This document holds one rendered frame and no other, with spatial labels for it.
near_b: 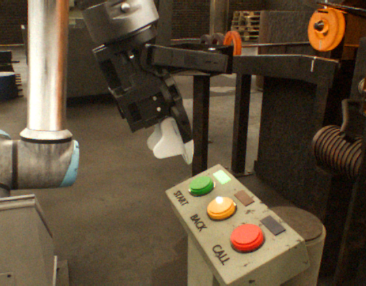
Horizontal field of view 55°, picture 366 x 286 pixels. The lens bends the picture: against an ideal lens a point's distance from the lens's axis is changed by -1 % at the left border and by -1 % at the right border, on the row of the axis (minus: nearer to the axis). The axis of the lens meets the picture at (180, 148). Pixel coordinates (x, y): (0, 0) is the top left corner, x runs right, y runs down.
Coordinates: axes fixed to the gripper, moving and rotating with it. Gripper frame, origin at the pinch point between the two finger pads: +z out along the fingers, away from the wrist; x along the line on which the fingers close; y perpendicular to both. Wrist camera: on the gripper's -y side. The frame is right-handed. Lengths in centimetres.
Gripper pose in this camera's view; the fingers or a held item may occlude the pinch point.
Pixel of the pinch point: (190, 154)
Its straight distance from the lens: 54.7
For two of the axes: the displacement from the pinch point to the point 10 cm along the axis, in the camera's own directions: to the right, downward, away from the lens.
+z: 3.2, 8.3, 4.4
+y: -8.8, 4.3, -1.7
